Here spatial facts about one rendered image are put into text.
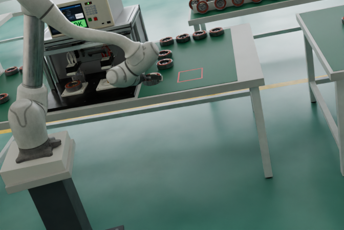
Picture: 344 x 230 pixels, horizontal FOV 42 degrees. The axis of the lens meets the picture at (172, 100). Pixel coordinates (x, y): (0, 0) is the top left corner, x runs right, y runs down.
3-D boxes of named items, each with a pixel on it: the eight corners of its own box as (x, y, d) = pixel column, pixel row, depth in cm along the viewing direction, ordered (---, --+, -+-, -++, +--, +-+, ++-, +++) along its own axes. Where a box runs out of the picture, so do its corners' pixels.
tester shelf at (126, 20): (131, 29, 290) (129, 23, 288) (34, 49, 301) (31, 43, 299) (140, 9, 329) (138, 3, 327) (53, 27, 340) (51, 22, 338)
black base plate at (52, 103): (134, 97, 277) (133, 93, 276) (38, 113, 287) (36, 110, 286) (144, 66, 318) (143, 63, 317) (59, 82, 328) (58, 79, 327)
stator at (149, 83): (157, 86, 249) (156, 80, 248) (140, 86, 254) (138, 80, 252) (165, 77, 258) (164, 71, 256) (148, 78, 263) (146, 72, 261)
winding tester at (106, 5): (114, 25, 292) (105, -6, 283) (51, 38, 299) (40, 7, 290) (124, 7, 327) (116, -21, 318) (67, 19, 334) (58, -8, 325)
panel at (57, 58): (144, 63, 317) (133, 22, 303) (57, 79, 327) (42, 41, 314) (145, 62, 318) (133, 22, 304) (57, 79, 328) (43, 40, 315)
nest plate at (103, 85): (118, 87, 290) (117, 85, 290) (96, 90, 293) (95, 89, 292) (122, 77, 304) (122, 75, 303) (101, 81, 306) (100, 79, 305)
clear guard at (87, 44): (117, 56, 272) (114, 46, 269) (80, 63, 275) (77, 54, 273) (126, 37, 300) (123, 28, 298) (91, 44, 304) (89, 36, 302)
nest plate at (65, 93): (83, 93, 294) (82, 91, 294) (61, 97, 297) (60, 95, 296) (88, 83, 308) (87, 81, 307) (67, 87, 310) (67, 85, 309)
